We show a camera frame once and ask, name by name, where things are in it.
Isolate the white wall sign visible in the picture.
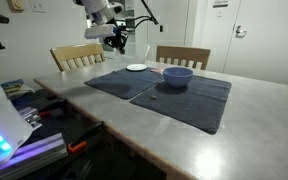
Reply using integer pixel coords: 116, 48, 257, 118
212, 0, 229, 8

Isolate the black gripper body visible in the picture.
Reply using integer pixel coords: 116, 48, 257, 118
103, 30, 129, 48

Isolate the beige wall thermostat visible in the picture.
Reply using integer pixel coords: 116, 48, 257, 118
9, 0, 25, 12

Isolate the aluminium extrusion rail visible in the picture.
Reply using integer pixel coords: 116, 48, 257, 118
0, 133, 68, 180

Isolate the blue bowl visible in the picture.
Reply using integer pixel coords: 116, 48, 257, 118
162, 66, 195, 89

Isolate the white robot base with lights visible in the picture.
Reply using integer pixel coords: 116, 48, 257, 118
0, 54, 34, 174

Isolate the white kitchen base cabinet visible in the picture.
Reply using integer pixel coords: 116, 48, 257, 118
126, 30, 138, 58

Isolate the pale wooden slat chair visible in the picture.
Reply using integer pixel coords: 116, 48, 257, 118
49, 42, 107, 73

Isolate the silver lever door handle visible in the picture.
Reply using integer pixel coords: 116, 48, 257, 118
234, 25, 248, 38

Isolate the orange handled bar clamp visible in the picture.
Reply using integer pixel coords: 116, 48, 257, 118
37, 99, 68, 119
67, 121, 106, 155

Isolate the orange clear snack packet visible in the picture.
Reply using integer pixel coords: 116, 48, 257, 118
149, 67, 165, 75

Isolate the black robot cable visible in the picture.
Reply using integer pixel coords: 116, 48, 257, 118
123, 0, 160, 31

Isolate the dark blue cloth mat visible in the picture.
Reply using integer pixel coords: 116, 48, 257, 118
129, 74, 232, 136
84, 67, 165, 101

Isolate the silver aluminium profile block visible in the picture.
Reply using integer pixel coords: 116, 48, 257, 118
17, 107, 43, 132

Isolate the white round plate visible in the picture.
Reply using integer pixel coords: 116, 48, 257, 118
126, 63, 148, 72

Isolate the folded cloth stack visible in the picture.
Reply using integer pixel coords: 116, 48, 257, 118
0, 78, 36, 101

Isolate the white door with lever handle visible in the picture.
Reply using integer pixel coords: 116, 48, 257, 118
222, 0, 288, 86

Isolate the brown wooden slat chair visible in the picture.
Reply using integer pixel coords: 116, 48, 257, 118
155, 45, 212, 71

